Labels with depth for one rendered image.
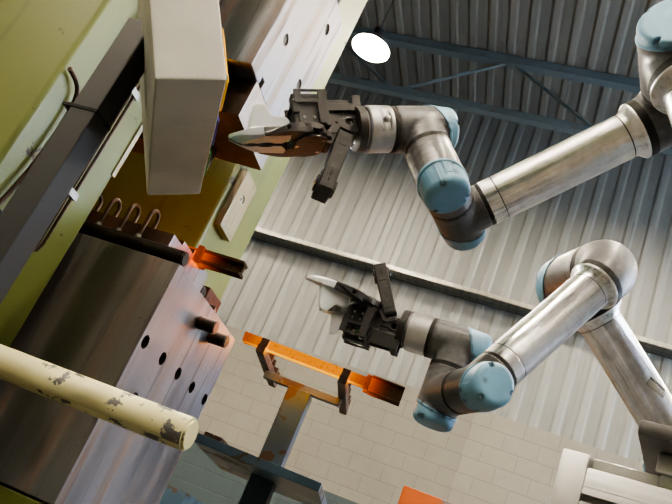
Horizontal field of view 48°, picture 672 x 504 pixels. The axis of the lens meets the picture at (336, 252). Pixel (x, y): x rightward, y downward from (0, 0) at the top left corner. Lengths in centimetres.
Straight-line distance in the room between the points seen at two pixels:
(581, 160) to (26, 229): 82
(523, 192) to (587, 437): 805
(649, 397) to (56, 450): 108
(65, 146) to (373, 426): 833
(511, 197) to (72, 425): 81
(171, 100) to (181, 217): 101
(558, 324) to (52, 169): 82
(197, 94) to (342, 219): 948
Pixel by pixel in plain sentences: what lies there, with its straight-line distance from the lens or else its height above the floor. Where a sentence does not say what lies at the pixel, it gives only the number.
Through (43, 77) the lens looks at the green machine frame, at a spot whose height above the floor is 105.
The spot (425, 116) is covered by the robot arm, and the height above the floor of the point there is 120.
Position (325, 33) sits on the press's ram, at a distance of 193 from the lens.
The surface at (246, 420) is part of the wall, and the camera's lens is 949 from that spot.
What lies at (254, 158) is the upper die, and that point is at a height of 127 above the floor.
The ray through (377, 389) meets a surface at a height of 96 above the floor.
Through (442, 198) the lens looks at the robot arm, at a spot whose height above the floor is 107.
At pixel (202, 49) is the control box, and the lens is 89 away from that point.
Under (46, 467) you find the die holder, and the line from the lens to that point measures 134.
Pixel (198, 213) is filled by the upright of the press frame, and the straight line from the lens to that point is 189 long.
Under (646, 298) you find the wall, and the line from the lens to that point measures 994.
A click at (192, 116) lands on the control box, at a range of 94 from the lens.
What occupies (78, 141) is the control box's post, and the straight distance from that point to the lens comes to 100.
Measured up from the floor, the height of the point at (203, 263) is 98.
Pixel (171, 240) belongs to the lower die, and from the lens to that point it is 145.
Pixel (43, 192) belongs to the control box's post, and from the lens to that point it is 97.
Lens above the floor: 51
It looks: 23 degrees up
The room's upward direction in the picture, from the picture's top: 23 degrees clockwise
